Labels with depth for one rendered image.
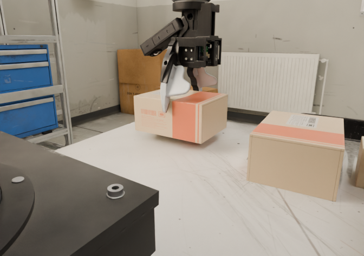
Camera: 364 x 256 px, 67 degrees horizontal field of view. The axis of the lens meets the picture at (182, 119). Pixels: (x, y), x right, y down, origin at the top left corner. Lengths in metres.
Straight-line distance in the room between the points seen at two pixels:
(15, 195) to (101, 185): 0.06
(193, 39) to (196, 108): 0.12
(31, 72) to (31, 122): 0.31
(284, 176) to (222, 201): 0.10
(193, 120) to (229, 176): 0.13
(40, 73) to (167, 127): 1.53
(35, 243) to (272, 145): 0.32
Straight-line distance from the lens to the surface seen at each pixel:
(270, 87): 3.01
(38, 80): 2.00
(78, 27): 3.28
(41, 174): 0.25
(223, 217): 0.36
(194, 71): 0.61
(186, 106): 0.51
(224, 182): 0.43
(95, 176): 0.24
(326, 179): 0.42
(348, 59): 3.01
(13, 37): 1.90
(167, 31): 0.57
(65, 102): 2.09
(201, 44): 0.51
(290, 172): 0.42
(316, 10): 3.05
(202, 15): 0.53
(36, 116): 2.01
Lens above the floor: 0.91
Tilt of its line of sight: 16 degrees down
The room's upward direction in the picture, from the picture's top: straight up
